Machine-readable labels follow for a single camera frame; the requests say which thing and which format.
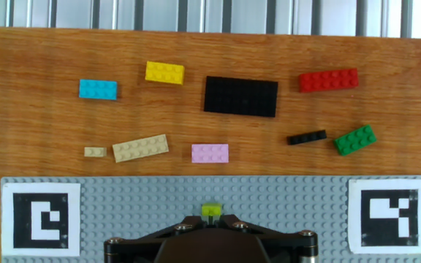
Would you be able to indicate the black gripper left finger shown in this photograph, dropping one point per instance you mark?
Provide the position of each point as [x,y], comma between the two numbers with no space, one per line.
[141,239]

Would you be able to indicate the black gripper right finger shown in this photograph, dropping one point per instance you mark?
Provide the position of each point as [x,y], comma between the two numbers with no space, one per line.
[287,239]

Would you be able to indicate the small lime Lego brick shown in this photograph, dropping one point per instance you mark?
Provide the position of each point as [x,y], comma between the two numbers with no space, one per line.
[211,209]

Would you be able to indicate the small tan Lego piece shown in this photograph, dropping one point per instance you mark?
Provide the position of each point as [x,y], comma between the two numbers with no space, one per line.
[95,152]

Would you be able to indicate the grey Lego baseplate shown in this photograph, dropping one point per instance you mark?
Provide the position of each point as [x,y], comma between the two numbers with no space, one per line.
[269,204]

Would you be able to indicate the long tan Lego plate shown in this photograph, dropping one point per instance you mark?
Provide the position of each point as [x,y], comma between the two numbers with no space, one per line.
[140,148]

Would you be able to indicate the narrow black Lego plate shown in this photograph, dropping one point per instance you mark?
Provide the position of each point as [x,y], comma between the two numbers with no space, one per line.
[306,137]

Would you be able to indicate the pink Lego brick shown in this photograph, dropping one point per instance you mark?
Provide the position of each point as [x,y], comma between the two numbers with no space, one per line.
[209,153]

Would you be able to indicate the green Lego brick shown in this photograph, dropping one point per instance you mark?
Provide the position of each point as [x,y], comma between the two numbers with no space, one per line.
[354,140]

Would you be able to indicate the large black Lego plate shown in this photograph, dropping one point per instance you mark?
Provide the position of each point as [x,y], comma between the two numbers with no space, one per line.
[240,96]

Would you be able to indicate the cyan Lego brick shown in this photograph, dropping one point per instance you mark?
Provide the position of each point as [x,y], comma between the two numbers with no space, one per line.
[98,89]

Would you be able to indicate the red Lego brick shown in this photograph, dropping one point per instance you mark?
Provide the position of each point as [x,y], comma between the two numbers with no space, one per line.
[328,80]

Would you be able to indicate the yellow Lego brick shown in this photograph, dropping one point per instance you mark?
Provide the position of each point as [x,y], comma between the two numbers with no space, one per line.
[164,72]

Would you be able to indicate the black white fiducial marker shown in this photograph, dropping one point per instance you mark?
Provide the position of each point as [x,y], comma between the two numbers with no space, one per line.
[389,230]
[20,219]

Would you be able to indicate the wood grain table mat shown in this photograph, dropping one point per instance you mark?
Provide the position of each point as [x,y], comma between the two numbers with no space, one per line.
[31,128]

